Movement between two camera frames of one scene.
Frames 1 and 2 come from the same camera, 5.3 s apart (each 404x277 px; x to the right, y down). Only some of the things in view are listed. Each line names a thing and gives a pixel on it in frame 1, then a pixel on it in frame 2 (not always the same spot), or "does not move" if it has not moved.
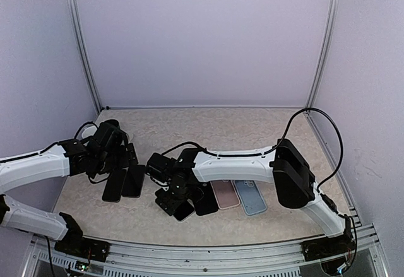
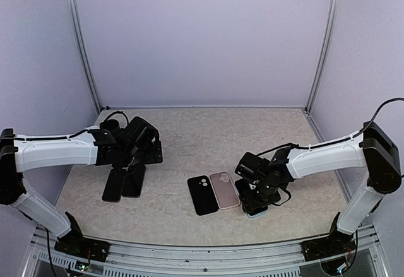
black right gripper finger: x=168 y=200 → x=252 y=206
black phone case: x=204 y=199 does not move
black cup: x=112 y=122 does not move
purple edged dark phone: x=134 y=181 does not move
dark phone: x=114 y=186 does not move
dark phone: x=185 y=209 → x=240 y=184
